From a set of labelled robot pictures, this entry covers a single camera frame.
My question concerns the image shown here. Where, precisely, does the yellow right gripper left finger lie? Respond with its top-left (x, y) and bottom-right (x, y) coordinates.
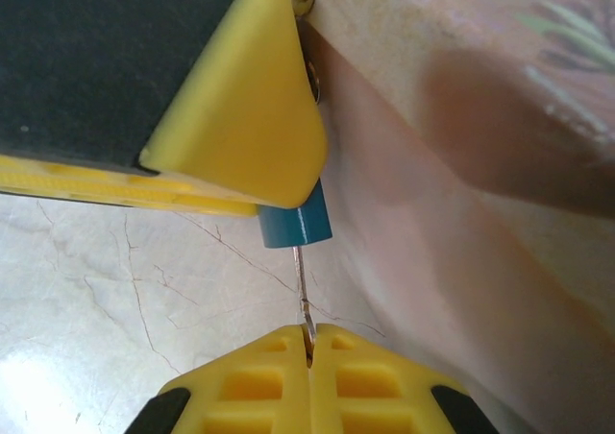
top-left (124, 325), bottom-right (312, 434)

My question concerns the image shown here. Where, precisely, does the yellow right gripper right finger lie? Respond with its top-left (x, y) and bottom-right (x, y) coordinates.
top-left (309, 323), bottom-right (491, 434)

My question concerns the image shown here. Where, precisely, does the small silver key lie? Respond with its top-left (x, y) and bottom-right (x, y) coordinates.
top-left (289, 245), bottom-right (319, 366)

